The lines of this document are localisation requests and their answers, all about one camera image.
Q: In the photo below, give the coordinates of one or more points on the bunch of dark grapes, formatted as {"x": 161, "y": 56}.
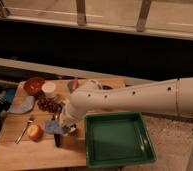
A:
{"x": 45, "y": 104}

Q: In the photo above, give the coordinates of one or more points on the orange apple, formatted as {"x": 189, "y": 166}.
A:
{"x": 34, "y": 132}

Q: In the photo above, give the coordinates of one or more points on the white paper cup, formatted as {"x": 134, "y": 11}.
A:
{"x": 49, "y": 89}

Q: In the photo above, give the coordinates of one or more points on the wooden cutting board table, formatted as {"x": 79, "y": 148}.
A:
{"x": 28, "y": 155}

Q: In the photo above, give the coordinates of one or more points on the grey plate with carrot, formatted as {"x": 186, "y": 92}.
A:
{"x": 73, "y": 85}

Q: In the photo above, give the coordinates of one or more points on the green plastic tray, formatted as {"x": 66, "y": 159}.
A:
{"x": 116, "y": 140}

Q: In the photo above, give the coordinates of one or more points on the red bowl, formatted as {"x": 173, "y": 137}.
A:
{"x": 33, "y": 86}

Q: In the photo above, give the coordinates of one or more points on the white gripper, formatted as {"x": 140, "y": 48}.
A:
{"x": 67, "y": 122}

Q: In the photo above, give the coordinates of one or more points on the brown bowl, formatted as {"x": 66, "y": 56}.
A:
{"x": 106, "y": 87}

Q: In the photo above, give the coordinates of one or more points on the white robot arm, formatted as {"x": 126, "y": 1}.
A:
{"x": 173, "y": 96}

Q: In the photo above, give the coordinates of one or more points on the blue sponge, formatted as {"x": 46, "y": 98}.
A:
{"x": 52, "y": 127}

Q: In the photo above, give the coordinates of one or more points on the black handled knife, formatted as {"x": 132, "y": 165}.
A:
{"x": 56, "y": 136}

